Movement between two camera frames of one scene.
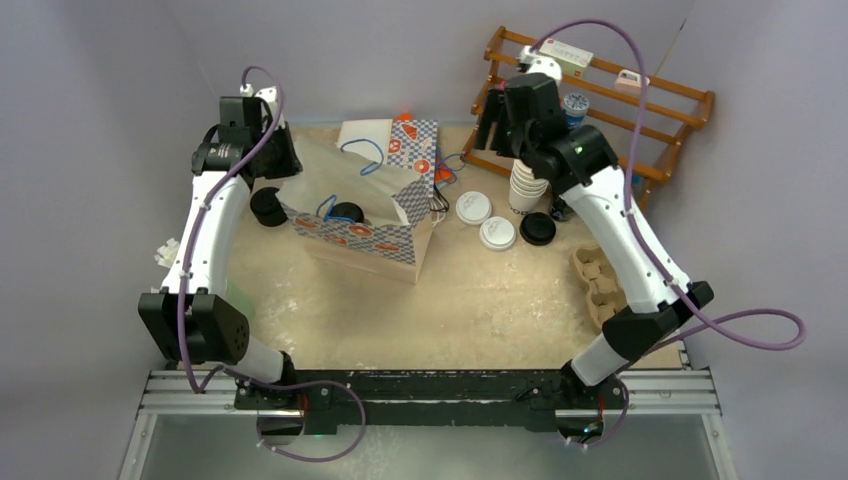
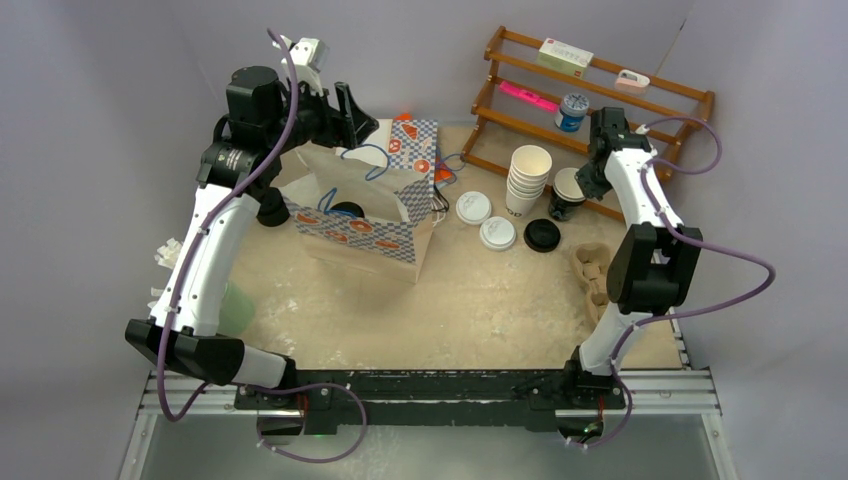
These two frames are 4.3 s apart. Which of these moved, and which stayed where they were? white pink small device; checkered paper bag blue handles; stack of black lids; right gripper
Moved: right gripper
Stayed: white pink small device; checkered paper bag blue handles; stack of black lids
